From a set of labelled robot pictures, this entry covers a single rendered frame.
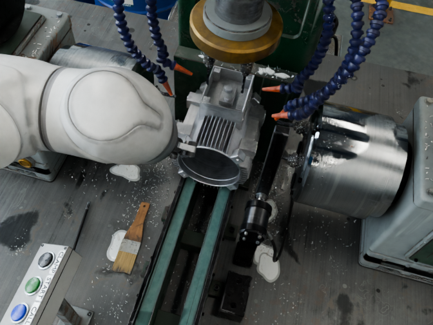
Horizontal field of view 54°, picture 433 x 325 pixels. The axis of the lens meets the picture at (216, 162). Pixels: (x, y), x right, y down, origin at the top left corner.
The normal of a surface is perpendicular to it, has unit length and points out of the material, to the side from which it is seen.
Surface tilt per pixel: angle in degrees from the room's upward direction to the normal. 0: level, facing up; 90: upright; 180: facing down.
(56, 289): 67
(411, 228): 89
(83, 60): 2
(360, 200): 77
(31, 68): 15
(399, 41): 0
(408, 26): 0
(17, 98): 41
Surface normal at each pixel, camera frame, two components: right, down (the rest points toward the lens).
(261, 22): 0.07, -0.55
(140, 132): 0.77, 0.55
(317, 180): -0.20, 0.50
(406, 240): -0.25, 0.79
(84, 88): -0.13, -0.20
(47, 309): 0.91, 0.01
